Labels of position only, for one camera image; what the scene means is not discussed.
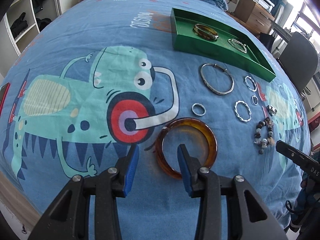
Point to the red phone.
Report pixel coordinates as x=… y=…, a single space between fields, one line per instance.
x=3 y=94

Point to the thin silver bangle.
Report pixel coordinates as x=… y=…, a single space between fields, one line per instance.
x=216 y=78

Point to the dark tote bag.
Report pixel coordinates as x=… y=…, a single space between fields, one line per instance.
x=267 y=40

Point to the dark brown bangle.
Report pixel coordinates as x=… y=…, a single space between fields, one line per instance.
x=205 y=32

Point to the green metal tray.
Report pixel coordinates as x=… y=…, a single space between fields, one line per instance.
x=233 y=47

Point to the dark grey chair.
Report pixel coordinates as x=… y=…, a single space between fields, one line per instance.
x=299 y=61

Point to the blue cartoon bedspread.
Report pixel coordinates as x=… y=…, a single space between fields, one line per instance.
x=105 y=75

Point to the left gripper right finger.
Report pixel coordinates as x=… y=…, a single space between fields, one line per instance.
x=189 y=167

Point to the white wardrobe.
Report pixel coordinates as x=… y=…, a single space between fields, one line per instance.
x=13 y=46

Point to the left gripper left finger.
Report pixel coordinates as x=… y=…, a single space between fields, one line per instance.
x=126 y=167

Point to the wooden drawer cabinet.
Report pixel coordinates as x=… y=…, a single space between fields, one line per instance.
x=254 y=16

